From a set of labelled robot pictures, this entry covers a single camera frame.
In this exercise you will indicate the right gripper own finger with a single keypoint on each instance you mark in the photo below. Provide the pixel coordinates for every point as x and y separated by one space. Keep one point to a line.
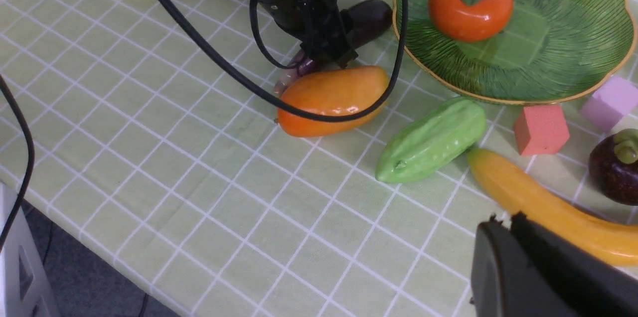
529 271

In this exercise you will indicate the purple eggplant toy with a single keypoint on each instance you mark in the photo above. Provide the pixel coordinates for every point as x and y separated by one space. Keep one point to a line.
366 20

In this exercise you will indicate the orange mango toy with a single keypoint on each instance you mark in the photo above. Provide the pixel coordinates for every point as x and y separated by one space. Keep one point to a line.
332 93

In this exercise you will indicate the yellow banana toy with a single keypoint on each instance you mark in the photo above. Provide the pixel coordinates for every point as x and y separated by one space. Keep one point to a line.
515 191

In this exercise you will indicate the purple mangosteen toy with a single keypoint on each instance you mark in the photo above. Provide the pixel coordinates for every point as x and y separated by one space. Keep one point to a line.
613 167

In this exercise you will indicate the orange persimmon toy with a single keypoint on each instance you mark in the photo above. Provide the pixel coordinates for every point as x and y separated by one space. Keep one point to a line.
470 20

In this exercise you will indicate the green bitter gourd toy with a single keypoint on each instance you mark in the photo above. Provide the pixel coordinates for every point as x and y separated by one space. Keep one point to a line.
428 144

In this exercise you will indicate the salmon red foam cube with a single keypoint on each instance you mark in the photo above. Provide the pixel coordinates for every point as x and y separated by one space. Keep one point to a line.
541 130

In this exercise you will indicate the pink foam cube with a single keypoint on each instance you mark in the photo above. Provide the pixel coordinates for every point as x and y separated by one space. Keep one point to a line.
610 103

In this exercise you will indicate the green checkered tablecloth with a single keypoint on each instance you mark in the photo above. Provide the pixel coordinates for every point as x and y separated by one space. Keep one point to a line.
177 176

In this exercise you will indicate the green glass leaf plate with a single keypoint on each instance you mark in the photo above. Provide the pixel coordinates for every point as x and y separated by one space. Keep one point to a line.
551 51

